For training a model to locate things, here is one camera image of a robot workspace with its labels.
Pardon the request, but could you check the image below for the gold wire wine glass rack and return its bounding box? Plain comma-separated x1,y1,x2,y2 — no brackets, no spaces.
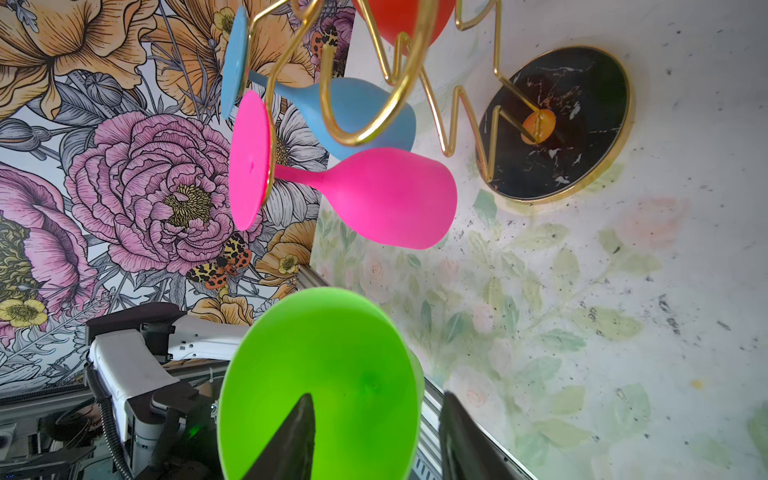
242,0,636,205

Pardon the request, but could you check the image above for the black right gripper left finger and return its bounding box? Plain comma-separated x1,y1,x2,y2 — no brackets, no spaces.
244,393,316,480

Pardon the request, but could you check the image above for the green wine glass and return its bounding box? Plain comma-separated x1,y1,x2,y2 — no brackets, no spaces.
217,287,424,479

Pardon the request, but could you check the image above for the blue wine glass left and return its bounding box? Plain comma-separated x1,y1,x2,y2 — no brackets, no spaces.
220,7,417,160

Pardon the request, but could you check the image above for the red wine glass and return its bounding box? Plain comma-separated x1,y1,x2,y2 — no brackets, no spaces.
368,0,456,45

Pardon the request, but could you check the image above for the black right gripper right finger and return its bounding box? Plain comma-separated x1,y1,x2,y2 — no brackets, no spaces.
439,391,516,480

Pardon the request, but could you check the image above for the pink wine glass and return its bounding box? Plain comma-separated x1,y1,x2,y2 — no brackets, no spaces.
228,91,457,249

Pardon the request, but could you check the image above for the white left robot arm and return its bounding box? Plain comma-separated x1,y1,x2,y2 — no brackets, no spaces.
84,302,248,479

